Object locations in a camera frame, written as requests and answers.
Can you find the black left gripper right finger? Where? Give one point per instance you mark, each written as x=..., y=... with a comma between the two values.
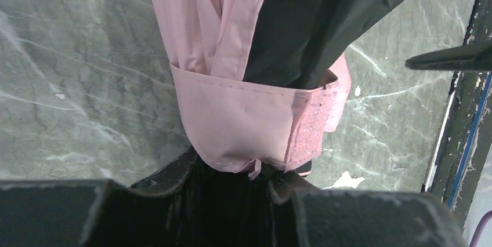
x=304, y=215

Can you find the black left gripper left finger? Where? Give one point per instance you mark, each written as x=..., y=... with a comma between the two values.
x=154, y=211

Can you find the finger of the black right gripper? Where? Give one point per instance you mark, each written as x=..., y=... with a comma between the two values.
x=473, y=57

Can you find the pink and black folding umbrella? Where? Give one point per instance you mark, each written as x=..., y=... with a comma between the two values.
x=259, y=82

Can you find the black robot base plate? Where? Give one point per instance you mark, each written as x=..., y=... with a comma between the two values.
x=463, y=142

